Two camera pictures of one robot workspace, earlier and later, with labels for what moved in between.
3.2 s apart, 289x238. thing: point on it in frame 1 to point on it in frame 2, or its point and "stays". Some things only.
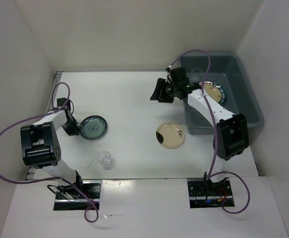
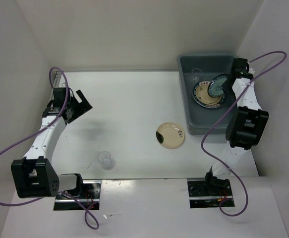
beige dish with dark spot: (170, 135) stays
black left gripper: (75, 131) to (83, 106)
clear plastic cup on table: (104, 157) stays
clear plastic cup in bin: (196, 73) stays
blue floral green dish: (93, 127) to (215, 89)
